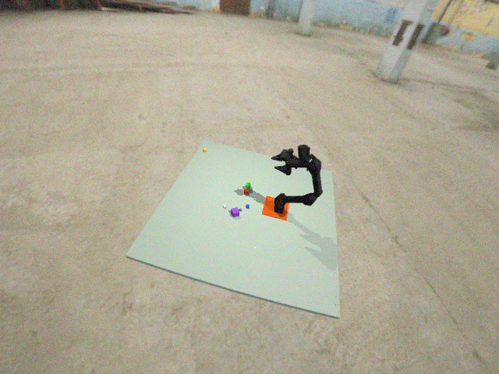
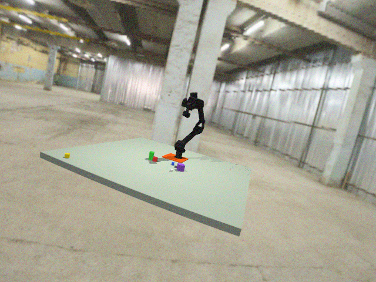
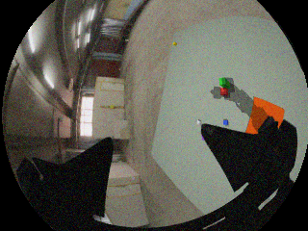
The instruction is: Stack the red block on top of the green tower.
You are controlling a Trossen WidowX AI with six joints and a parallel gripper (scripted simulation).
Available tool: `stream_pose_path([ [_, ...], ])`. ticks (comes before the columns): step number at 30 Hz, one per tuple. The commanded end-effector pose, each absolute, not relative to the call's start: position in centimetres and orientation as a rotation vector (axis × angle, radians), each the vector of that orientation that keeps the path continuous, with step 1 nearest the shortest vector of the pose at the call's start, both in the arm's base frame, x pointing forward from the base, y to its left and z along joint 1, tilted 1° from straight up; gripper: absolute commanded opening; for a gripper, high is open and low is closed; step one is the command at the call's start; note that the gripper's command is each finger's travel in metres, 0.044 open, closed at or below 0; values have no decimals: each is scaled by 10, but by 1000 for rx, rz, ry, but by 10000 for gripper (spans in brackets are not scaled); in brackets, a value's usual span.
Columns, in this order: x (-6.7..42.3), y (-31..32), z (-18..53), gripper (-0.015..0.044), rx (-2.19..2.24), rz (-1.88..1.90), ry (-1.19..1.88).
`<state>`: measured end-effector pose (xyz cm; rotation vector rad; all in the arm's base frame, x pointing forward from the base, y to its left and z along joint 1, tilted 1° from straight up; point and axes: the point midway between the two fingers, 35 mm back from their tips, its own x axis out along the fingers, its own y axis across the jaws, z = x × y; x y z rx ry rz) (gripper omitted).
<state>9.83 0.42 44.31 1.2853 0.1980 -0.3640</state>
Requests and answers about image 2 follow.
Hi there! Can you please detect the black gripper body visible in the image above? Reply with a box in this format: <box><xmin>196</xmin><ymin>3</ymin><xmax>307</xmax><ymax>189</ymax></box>
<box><xmin>183</xmin><ymin>96</ymin><xmax>196</xmax><ymax>118</ymax></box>

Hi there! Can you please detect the purple cube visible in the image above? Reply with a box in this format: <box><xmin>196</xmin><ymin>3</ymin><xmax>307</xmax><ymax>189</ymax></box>
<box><xmin>176</xmin><ymin>163</ymin><xmax>185</xmax><ymax>172</ymax></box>

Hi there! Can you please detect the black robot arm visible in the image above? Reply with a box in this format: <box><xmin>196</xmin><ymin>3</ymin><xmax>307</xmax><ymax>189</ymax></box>
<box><xmin>174</xmin><ymin>93</ymin><xmax>205</xmax><ymax>159</ymax></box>

